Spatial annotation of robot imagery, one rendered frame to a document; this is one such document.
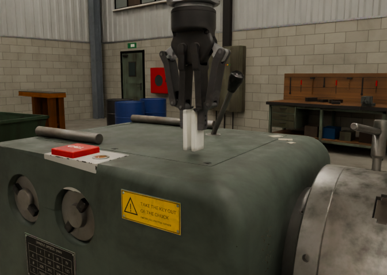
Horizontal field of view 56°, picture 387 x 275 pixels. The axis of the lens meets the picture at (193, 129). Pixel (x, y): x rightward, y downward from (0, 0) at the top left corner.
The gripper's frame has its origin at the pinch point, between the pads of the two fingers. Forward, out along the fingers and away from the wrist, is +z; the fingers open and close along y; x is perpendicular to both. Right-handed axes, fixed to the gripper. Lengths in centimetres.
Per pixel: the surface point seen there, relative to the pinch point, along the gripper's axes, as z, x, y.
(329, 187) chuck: 7.9, 5.0, 22.0
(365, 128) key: -1.2, 9.3, 25.9
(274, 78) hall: -2, 708, -253
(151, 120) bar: 3.5, 27.4, -32.5
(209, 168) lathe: 4.5, -6.3, 7.1
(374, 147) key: 2.6, 14.8, 26.8
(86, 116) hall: 121, 726, -891
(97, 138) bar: 3.2, -2.6, -21.5
